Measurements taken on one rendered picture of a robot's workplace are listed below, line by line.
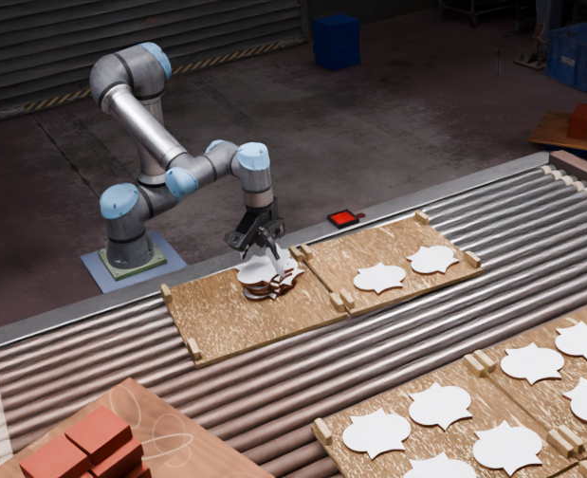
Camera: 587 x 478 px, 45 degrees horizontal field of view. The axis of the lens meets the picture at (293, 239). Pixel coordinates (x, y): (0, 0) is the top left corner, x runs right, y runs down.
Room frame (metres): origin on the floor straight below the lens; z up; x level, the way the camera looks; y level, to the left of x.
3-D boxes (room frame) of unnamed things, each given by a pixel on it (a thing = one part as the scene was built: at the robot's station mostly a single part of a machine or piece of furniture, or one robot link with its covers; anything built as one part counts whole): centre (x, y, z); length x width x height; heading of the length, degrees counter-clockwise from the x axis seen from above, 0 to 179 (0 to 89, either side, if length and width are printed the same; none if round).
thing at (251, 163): (1.63, 0.08, 1.30); 0.09 x 0.08 x 0.11; 42
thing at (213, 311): (1.56, 0.13, 0.93); 0.41 x 0.35 x 0.02; 111
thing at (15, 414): (1.61, -0.14, 0.90); 1.95 x 0.05 x 0.05; 114
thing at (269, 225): (1.63, 0.07, 1.14); 0.09 x 0.08 x 0.12; 137
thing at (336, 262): (1.71, -0.26, 0.93); 0.41 x 0.35 x 0.02; 110
